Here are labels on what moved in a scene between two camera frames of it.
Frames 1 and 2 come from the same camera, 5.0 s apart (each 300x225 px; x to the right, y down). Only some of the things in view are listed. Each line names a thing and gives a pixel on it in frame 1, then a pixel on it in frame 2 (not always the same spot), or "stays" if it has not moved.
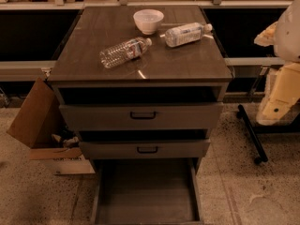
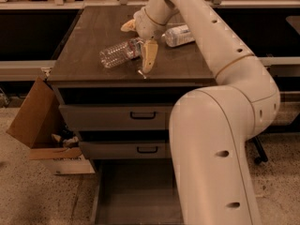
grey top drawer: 140,116 stays
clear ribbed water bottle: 123,52 stays
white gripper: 289,37 -> 147,27
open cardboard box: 43,125 stays
